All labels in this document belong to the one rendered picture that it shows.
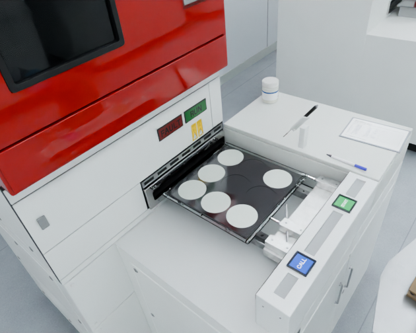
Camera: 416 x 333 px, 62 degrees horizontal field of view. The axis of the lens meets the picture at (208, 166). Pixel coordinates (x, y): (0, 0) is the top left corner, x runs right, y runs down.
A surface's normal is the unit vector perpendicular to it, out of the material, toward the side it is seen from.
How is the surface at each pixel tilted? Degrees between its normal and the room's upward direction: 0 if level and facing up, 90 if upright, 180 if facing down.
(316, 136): 0
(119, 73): 90
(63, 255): 90
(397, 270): 0
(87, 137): 90
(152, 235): 0
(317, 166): 90
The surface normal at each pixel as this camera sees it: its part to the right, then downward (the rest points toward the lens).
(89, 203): 0.77, 0.35
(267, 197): -0.09, -0.77
